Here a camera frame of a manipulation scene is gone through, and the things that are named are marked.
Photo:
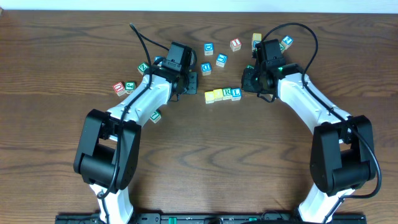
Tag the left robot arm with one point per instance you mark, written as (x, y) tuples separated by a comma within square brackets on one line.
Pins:
[(108, 149)]

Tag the green R block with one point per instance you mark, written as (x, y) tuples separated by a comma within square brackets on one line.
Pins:
[(227, 93)]

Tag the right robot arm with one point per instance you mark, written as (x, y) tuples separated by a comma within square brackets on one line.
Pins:
[(342, 154)]

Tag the blue D block upper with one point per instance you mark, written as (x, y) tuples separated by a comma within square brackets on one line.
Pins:
[(208, 48)]

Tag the red U block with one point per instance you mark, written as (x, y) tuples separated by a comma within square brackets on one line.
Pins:
[(119, 88)]

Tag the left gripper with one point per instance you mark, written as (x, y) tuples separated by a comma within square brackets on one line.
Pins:
[(191, 83)]

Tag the green N block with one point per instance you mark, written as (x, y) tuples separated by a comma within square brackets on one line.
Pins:
[(282, 48)]

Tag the blue 2 block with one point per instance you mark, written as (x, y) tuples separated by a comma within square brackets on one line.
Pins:
[(287, 42)]

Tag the green 7 block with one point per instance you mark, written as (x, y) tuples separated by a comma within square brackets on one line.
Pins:
[(156, 116)]

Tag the yellow block top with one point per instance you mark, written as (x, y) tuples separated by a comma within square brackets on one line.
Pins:
[(256, 37)]

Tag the blue X block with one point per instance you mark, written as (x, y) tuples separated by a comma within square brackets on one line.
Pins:
[(254, 45)]

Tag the yellow C block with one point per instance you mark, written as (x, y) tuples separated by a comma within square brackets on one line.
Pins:
[(209, 97)]

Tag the blue L block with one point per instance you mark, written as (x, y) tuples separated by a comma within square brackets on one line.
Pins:
[(236, 94)]

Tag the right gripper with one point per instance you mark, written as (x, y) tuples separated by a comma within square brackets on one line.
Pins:
[(247, 79)]

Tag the blue d block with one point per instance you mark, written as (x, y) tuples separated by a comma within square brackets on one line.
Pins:
[(206, 69), (208, 48)]

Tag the yellow O block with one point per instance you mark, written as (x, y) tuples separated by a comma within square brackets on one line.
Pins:
[(218, 94)]

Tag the blue D block lower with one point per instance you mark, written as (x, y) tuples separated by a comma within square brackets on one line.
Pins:
[(206, 69)]

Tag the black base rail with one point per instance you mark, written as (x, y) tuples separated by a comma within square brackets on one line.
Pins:
[(155, 218)]

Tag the green J block left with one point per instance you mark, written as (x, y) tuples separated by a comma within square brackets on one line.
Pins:
[(130, 87)]

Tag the red I block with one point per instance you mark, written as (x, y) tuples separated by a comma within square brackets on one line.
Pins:
[(235, 44)]

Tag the green Z block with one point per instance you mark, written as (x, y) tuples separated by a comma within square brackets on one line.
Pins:
[(142, 68)]

